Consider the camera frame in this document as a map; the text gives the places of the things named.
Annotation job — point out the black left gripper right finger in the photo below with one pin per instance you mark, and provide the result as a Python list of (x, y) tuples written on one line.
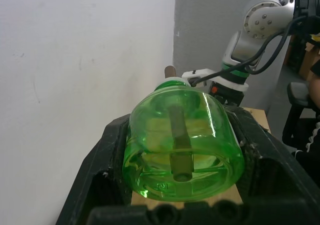
[(275, 175)]

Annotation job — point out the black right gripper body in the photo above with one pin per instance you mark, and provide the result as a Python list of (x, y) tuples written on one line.
[(228, 95)]

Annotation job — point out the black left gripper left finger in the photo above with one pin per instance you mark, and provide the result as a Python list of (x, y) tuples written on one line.
[(100, 160)]

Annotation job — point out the green transparent repellent liquid bottle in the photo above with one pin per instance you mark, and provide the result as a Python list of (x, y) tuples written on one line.
[(185, 145)]

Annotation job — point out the person in dark clothes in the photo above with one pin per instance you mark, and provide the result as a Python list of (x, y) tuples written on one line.
[(314, 160)]

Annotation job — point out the black office chair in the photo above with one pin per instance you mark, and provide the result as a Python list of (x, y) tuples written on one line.
[(297, 92)]

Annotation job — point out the brown cardboard box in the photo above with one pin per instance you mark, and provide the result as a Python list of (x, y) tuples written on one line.
[(308, 60)]

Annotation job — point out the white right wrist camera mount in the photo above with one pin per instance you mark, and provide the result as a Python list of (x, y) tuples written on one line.
[(200, 73)]

